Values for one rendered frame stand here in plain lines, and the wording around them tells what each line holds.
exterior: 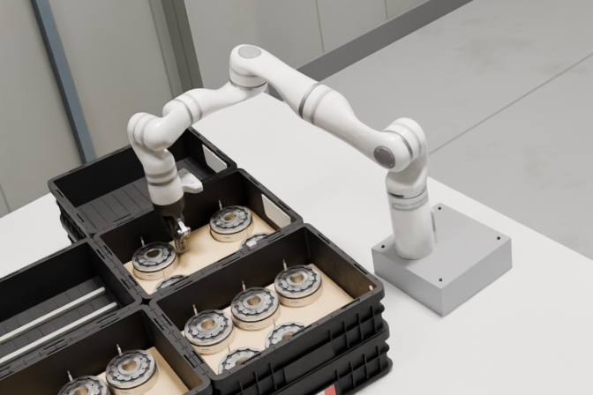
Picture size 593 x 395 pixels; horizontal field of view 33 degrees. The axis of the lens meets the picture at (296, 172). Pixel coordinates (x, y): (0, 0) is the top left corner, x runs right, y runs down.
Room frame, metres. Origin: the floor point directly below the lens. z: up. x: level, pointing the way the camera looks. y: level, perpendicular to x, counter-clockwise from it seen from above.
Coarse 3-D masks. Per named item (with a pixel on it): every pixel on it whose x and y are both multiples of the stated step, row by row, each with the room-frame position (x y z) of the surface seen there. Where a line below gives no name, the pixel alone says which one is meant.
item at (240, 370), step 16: (304, 224) 1.78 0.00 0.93; (272, 240) 1.75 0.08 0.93; (320, 240) 1.72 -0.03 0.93; (240, 256) 1.71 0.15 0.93; (208, 272) 1.67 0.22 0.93; (368, 272) 1.58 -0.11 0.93; (176, 288) 1.64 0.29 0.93; (384, 288) 1.54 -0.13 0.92; (352, 304) 1.50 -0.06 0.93; (368, 304) 1.51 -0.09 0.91; (320, 320) 1.47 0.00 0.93; (336, 320) 1.47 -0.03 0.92; (176, 336) 1.49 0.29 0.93; (288, 336) 1.44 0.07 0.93; (304, 336) 1.44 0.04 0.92; (192, 352) 1.44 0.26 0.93; (272, 352) 1.41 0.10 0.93; (288, 352) 1.42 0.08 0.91; (208, 368) 1.39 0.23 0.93; (240, 368) 1.38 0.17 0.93; (256, 368) 1.39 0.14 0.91; (224, 384) 1.36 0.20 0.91
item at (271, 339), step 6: (282, 324) 1.55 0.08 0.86; (288, 324) 1.54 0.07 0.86; (294, 324) 1.55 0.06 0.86; (300, 324) 1.54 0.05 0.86; (306, 324) 1.54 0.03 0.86; (276, 330) 1.54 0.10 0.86; (282, 330) 1.53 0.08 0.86; (270, 336) 1.52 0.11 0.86; (276, 336) 1.52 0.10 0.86; (270, 342) 1.51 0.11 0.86
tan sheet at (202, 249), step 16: (208, 224) 1.98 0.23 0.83; (256, 224) 1.95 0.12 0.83; (192, 240) 1.93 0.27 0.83; (208, 240) 1.92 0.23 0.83; (240, 240) 1.90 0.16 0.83; (192, 256) 1.87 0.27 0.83; (208, 256) 1.86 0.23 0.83; (224, 256) 1.85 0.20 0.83; (176, 272) 1.82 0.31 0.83; (144, 288) 1.78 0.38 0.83
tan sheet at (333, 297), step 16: (320, 272) 1.73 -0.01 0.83; (272, 288) 1.70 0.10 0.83; (336, 288) 1.67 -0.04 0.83; (320, 304) 1.63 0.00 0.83; (336, 304) 1.62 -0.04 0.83; (288, 320) 1.59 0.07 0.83; (304, 320) 1.58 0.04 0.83; (240, 336) 1.57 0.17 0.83; (256, 336) 1.56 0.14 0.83; (224, 352) 1.53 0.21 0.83
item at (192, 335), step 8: (200, 312) 1.63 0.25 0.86; (208, 312) 1.63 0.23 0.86; (216, 312) 1.62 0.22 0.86; (224, 312) 1.62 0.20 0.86; (192, 320) 1.61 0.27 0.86; (224, 320) 1.60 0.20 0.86; (184, 328) 1.59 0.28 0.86; (192, 328) 1.58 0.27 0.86; (224, 328) 1.57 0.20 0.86; (192, 336) 1.56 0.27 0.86; (200, 336) 1.56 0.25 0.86; (208, 336) 1.55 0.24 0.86; (216, 336) 1.55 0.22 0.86; (224, 336) 1.55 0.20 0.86; (200, 344) 1.54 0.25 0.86; (208, 344) 1.53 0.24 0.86
